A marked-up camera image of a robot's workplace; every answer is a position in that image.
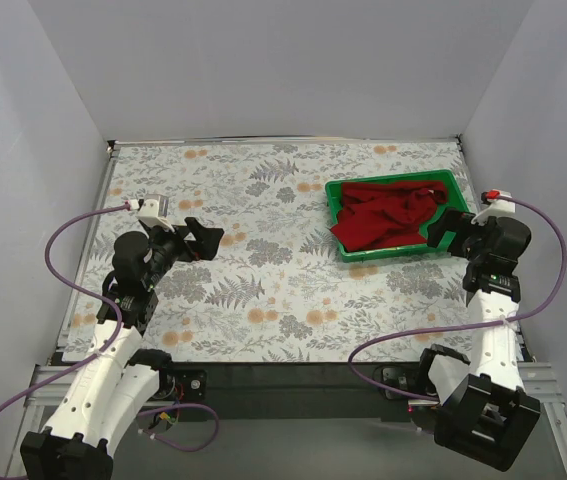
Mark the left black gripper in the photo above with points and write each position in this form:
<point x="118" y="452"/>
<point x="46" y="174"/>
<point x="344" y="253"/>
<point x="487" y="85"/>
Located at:
<point x="188" y="240"/>

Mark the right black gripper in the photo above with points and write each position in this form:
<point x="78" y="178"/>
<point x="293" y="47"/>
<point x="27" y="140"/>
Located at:
<point x="461" y="230"/>

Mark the red t shirt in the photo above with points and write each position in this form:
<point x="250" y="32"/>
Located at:
<point x="378" y="216"/>

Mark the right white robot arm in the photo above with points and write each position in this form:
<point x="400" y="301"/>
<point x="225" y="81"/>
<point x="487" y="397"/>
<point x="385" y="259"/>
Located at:
<point x="483" y="412"/>

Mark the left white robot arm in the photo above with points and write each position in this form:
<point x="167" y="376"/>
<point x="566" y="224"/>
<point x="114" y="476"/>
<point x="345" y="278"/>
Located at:
<point x="111" y="386"/>

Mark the floral patterned table mat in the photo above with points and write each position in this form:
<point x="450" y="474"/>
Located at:
<point x="278" y="289"/>

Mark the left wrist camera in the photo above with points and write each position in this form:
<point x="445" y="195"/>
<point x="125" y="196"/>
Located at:
<point x="152" y="212"/>

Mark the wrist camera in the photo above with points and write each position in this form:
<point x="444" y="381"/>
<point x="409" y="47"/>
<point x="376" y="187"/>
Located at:
<point x="497" y="204"/>
<point x="152" y="212"/>

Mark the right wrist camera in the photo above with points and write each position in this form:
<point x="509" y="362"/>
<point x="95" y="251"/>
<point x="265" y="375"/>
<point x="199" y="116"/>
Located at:
<point x="497" y="204"/>

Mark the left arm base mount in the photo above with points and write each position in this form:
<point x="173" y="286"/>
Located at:
<point x="176" y="386"/>

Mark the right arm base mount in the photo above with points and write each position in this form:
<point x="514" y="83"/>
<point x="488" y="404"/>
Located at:
<point x="422" y="414"/>

